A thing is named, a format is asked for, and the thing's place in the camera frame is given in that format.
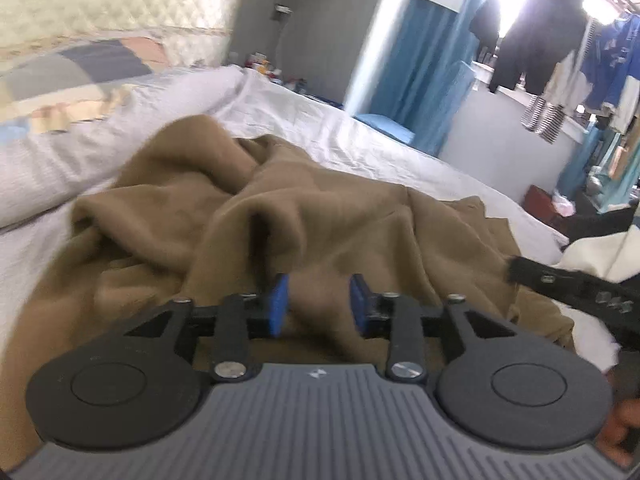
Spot brown zip hoodie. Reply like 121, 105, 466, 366
1, 116, 573, 467

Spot person right hand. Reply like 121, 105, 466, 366
597, 399, 640, 467

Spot white cream garment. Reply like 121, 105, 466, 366
549, 231, 640, 376

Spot striped hanging socks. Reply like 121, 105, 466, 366
521, 96, 565, 144

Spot blue white hanging jacket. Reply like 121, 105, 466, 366
582, 14, 639, 133

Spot blue covered chair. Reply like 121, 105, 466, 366
355, 61, 476, 157

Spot light grey duvet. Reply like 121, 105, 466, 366
0, 64, 246, 231

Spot blue curtain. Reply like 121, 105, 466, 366
369, 0, 482, 127

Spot grey wardrobe cabinet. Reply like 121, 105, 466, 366
226, 0, 381, 103

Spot plaid patchwork pillow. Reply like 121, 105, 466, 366
1, 37, 171, 144

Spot cream quilted headboard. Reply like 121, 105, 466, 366
1, 0, 241, 66

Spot wall charger with cable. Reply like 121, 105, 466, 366
272, 3, 293, 66

